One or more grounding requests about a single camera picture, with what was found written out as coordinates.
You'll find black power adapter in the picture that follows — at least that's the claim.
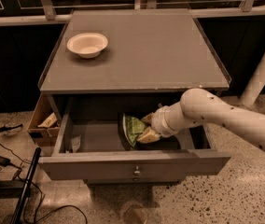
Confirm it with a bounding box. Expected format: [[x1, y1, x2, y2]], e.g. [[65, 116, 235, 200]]
[[0, 156, 10, 167]]

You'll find white paper scrap in drawer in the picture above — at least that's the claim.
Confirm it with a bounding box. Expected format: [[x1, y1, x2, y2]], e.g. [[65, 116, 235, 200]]
[[71, 135, 81, 153]]

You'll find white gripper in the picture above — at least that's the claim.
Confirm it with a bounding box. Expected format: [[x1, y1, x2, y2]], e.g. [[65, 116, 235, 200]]
[[137, 103, 190, 144]]

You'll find black connector with cable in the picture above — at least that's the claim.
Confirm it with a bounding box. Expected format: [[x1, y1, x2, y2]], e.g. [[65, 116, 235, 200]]
[[0, 124, 23, 133]]

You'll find white paper bowl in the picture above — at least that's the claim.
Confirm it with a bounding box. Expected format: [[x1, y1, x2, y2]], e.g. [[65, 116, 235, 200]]
[[66, 33, 108, 59]]

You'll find cardboard box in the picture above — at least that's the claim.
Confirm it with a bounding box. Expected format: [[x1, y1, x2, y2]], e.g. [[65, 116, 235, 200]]
[[27, 95, 60, 147]]

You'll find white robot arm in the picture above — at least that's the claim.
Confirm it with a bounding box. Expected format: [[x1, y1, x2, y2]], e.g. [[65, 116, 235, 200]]
[[137, 89, 265, 152]]

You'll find white diagonal post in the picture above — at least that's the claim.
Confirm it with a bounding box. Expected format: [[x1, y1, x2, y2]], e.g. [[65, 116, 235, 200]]
[[240, 53, 265, 106]]

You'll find black flat bar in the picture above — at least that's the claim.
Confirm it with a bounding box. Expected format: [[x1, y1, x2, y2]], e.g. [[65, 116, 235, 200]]
[[10, 147, 41, 224]]

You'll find metal drawer knob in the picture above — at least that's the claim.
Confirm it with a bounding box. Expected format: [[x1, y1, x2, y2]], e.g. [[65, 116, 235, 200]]
[[133, 166, 141, 176]]

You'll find grey cabinet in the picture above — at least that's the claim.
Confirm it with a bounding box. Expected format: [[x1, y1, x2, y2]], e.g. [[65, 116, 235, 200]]
[[37, 8, 232, 185]]

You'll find grey open top drawer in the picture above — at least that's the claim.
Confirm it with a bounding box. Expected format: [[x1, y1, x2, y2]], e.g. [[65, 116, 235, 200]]
[[39, 94, 230, 184]]

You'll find green jalapeno chip bag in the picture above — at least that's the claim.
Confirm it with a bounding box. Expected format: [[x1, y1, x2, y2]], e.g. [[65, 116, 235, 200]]
[[122, 114, 147, 147]]

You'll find yellow packet in box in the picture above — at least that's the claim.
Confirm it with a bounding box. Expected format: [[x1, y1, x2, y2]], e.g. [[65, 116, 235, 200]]
[[38, 113, 57, 128]]

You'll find black cable on floor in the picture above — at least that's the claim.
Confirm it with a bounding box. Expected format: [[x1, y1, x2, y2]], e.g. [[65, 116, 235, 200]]
[[0, 133, 89, 224]]

